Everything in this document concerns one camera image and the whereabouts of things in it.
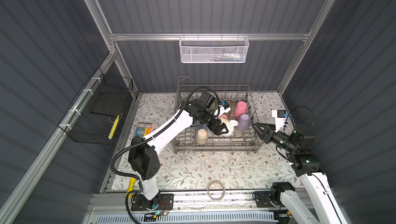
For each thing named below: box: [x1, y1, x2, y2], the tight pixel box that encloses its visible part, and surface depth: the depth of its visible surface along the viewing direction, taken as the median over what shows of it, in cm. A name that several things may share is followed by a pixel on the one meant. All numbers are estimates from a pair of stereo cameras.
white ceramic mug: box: [218, 116, 239, 137], surface depth 75 cm
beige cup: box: [195, 128, 209, 145], surface depth 84 cm
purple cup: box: [235, 113, 252, 131], surface depth 91 cm
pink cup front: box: [234, 101, 247, 120], surface depth 97 cm
